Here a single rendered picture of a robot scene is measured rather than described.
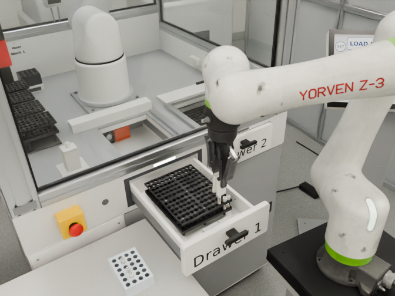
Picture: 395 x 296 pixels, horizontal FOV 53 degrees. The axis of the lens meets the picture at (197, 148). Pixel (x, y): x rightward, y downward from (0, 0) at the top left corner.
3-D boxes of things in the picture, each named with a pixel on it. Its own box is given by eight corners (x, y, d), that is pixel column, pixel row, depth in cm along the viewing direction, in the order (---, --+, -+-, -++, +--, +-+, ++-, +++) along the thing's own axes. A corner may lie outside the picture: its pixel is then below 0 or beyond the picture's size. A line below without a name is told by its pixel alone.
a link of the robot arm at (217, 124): (253, 104, 94) (230, 89, 100) (213, 118, 89) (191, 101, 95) (251, 125, 98) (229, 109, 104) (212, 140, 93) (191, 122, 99)
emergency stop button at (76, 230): (85, 234, 111) (83, 224, 109) (72, 240, 110) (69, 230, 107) (81, 228, 114) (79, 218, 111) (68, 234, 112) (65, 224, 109)
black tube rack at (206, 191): (231, 215, 119) (232, 199, 116) (183, 241, 111) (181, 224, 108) (191, 178, 135) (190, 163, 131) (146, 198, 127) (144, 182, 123)
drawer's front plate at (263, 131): (270, 147, 153) (273, 123, 147) (210, 174, 139) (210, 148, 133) (267, 145, 154) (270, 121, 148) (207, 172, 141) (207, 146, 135)
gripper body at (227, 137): (201, 119, 99) (200, 148, 105) (220, 135, 94) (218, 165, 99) (224, 111, 103) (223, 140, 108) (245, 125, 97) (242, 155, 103)
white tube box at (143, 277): (154, 284, 108) (153, 275, 106) (127, 299, 105) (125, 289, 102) (136, 255, 117) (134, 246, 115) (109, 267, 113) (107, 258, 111)
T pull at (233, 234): (248, 234, 104) (249, 231, 104) (226, 246, 101) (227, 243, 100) (240, 226, 107) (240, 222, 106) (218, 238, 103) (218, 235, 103)
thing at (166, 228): (259, 225, 116) (260, 210, 113) (186, 266, 104) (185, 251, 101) (185, 161, 144) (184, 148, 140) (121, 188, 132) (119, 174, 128)
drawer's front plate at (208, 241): (267, 231, 116) (270, 202, 110) (185, 278, 103) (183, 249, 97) (263, 227, 117) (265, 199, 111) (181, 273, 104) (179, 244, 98)
